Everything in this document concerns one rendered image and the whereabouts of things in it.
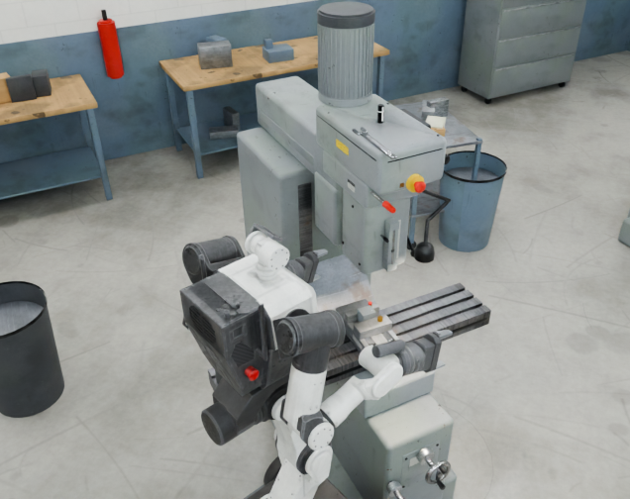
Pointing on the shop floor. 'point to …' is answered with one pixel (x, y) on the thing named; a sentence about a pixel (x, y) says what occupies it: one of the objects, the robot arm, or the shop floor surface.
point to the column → (279, 194)
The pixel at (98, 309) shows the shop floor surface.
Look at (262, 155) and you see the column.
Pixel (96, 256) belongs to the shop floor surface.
